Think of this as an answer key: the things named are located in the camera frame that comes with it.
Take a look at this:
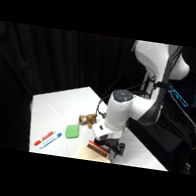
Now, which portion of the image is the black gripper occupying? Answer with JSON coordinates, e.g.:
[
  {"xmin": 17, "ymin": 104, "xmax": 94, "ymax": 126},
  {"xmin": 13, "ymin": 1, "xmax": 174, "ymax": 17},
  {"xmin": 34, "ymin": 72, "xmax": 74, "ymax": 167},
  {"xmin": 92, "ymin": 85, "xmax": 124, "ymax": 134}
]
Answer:
[{"xmin": 92, "ymin": 134, "xmax": 129, "ymax": 162}]

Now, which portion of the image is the pale wooden drawer case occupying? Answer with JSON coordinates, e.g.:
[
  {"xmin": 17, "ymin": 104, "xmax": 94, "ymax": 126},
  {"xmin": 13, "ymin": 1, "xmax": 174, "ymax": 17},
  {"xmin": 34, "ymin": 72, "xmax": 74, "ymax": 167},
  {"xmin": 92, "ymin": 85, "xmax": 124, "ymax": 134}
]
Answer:
[{"xmin": 72, "ymin": 140, "xmax": 113, "ymax": 164}]

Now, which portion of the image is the brown plush toy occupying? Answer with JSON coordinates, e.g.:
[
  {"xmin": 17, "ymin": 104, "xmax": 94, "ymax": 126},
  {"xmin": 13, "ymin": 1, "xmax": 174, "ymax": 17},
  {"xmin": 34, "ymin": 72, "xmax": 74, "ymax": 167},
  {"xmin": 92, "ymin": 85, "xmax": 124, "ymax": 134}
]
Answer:
[{"xmin": 77, "ymin": 111, "xmax": 100, "ymax": 130}]

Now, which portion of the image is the green sponge block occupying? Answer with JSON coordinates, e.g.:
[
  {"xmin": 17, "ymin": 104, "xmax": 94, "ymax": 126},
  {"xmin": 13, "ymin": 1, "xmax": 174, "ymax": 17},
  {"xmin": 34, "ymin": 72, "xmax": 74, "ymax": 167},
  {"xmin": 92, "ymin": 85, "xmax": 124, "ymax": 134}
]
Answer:
[{"xmin": 64, "ymin": 122, "xmax": 82, "ymax": 141}]

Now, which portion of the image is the black draped robot stand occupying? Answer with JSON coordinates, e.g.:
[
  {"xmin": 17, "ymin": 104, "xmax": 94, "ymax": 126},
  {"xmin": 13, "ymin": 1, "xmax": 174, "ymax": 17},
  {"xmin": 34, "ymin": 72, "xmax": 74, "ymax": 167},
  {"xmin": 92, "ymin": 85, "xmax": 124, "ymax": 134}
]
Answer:
[{"xmin": 122, "ymin": 90, "xmax": 196, "ymax": 176}]

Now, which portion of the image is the blue marker pen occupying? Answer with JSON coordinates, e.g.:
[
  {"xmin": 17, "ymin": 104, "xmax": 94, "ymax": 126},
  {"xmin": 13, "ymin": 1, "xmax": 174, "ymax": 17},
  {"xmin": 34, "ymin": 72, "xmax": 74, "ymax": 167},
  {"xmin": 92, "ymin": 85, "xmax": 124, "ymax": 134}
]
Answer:
[{"xmin": 38, "ymin": 129, "xmax": 63, "ymax": 152}]

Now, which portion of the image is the red marker pen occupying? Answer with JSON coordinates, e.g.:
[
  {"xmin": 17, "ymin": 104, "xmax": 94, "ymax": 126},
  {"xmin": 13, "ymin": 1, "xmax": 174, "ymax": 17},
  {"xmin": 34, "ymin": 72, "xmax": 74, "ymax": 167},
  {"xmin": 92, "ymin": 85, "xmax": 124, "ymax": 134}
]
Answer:
[{"xmin": 34, "ymin": 127, "xmax": 57, "ymax": 149}]

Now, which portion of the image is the black curtain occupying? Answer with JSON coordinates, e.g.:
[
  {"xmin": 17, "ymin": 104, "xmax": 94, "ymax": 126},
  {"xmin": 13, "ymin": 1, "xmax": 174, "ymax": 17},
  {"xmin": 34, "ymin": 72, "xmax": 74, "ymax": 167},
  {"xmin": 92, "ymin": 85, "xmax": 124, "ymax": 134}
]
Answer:
[{"xmin": 0, "ymin": 21, "xmax": 196, "ymax": 176}]

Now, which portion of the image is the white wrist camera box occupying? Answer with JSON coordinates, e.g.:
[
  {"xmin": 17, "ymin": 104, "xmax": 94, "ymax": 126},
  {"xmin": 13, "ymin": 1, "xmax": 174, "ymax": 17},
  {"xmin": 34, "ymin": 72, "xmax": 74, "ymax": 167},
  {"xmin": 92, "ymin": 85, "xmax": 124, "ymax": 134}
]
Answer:
[{"xmin": 90, "ymin": 120, "xmax": 115, "ymax": 143}]

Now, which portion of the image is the blue glowing frame device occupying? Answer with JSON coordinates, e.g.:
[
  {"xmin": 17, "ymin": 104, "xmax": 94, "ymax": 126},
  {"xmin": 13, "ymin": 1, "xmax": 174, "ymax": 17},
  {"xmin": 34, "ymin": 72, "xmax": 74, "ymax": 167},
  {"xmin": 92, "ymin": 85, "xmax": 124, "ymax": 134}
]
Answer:
[{"xmin": 166, "ymin": 85, "xmax": 191, "ymax": 109}]

